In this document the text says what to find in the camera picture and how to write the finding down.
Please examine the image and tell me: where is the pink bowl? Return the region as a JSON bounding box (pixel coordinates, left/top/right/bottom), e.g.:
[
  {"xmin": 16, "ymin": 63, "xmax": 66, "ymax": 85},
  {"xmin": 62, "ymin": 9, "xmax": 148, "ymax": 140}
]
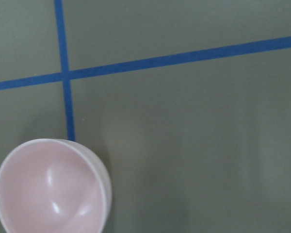
[{"xmin": 0, "ymin": 139, "xmax": 112, "ymax": 233}]

